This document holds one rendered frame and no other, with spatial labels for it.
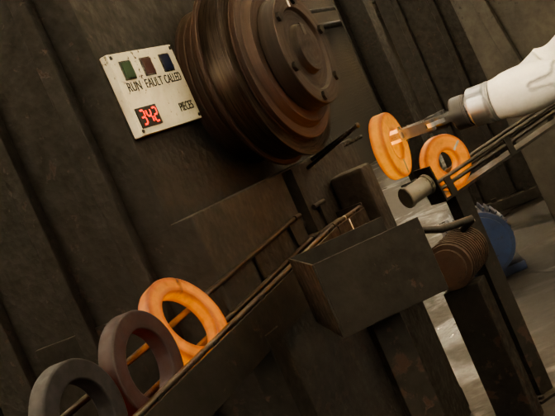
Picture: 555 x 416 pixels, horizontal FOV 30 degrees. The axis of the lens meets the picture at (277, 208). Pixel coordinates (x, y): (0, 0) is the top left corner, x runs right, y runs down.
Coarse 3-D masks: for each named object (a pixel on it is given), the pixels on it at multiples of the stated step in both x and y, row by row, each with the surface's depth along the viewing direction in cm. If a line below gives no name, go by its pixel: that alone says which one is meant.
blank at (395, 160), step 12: (372, 120) 231; (384, 120) 231; (372, 132) 228; (384, 132) 228; (372, 144) 228; (384, 144) 226; (396, 144) 237; (408, 144) 240; (384, 156) 227; (396, 156) 231; (408, 156) 237; (384, 168) 229; (396, 168) 228; (408, 168) 235
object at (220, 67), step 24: (216, 0) 228; (216, 24) 224; (216, 48) 225; (216, 72) 225; (240, 72) 224; (240, 96) 224; (240, 120) 227; (264, 120) 226; (264, 144) 233; (288, 144) 232; (312, 144) 243
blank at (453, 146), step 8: (440, 136) 281; (448, 136) 282; (424, 144) 281; (432, 144) 279; (440, 144) 280; (448, 144) 281; (456, 144) 283; (464, 144) 284; (424, 152) 278; (432, 152) 279; (440, 152) 280; (448, 152) 283; (456, 152) 282; (464, 152) 284; (424, 160) 278; (432, 160) 278; (456, 160) 283; (464, 160) 283; (432, 168) 278; (440, 168) 279; (464, 168) 283; (440, 176) 279; (464, 176) 282; (440, 184) 278; (456, 184) 281
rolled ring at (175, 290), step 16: (160, 288) 185; (176, 288) 188; (192, 288) 191; (144, 304) 180; (160, 304) 182; (192, 304) 190; (208, 304) 191; (160, 320) 179; (208, 320) 190; (224, 320) 190; (176, 336) 178; (208, 336) 189; (224, 336) 187; (192, 352) 178
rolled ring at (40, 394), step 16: (48, 368) 149; (64, 368) 149; (80, 368) 152; (96, 368) 155; (48, 384) 145; (64, 384) 148; (80, 384) 154; (96, 384) 154; (112, 384) 157; (32, 400) 144; (48, 400) 144; (96, 400) 156; (112, 400) 155
